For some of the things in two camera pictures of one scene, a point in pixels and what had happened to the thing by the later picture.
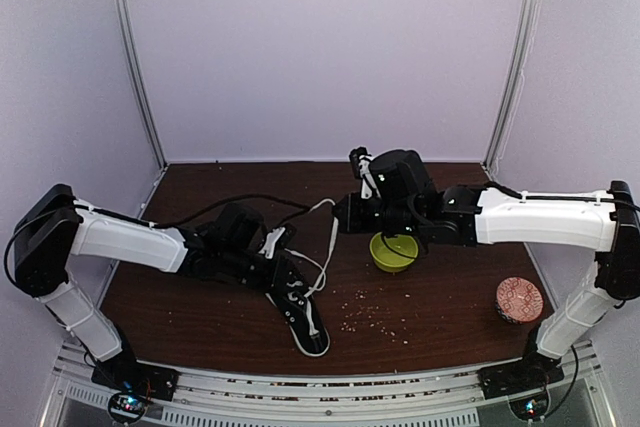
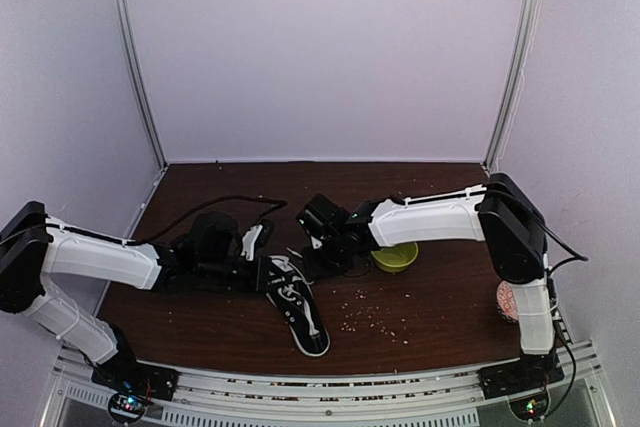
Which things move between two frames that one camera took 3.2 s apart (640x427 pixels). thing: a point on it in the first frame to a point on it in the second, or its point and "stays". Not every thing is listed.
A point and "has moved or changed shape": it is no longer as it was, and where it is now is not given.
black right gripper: [349, 221] to [313, 268]
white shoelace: [325, 276] has moved or changed shape
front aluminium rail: [584, 398] stays
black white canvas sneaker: [288, 296] stays
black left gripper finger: [288, 282] to [261, 274]
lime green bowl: [393, 253] stays
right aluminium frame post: [520, 56] stays
